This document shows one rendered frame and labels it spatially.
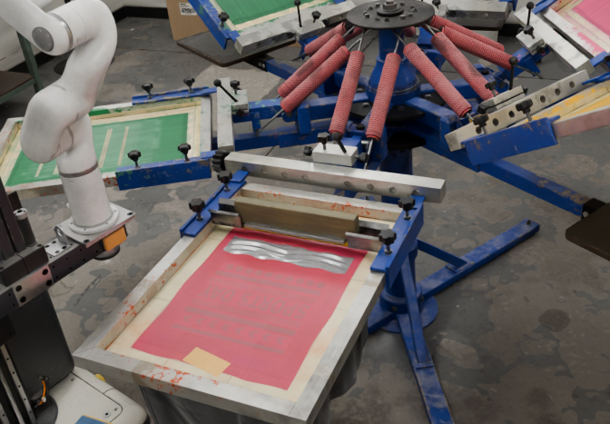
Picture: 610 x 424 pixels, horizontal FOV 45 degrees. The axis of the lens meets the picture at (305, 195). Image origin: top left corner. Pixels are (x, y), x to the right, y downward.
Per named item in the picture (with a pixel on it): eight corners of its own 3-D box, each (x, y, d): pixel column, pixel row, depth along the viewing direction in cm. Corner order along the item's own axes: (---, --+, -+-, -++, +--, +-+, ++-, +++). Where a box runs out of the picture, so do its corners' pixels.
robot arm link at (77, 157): (108, 159, 181) (93, 99, 173) (73, 185, 171) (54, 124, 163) (78, 153, 185) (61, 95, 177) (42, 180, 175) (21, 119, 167)
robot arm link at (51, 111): (141, 25, 156) (82, 58, 142) (95, 138, 181) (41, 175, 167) (89, -17, 156) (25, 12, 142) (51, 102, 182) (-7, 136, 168)
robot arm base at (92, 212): (52, 221, 188) (34, 169, 180) (92, 199, 196) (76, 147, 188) (89, 240, 180) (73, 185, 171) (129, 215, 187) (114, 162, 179)
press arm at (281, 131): (55, 179, 264) (51, 165, 261) (58, 171, 269) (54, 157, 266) (396, 132, 269) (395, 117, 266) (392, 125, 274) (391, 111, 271)
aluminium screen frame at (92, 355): (307, 434, 146) (305, 420, 144) (75, 367, 169) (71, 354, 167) (420, 219, 206) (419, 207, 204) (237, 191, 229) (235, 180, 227)
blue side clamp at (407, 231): (389, 290, 183) (388, 267, 179) (370, 286, 185) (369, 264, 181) (423, 223, 206) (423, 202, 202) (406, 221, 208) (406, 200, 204)
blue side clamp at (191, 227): (198, 252, 205) (193, 231, 201) (183, 249, 207) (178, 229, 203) (248, 196, 227) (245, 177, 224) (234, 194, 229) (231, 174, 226)
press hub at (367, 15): (433, 350, 295) (430, 23, 224) (342, 329, 310) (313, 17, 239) (457, 290, 324) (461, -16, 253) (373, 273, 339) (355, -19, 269)
